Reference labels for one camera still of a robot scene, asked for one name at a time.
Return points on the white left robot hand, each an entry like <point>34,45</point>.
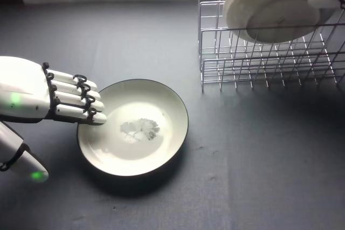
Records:
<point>24,90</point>

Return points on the white plate with dark rim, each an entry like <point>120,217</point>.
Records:
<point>161,143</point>
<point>269,12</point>

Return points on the grey table cloth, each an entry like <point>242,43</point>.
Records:
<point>242,160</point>

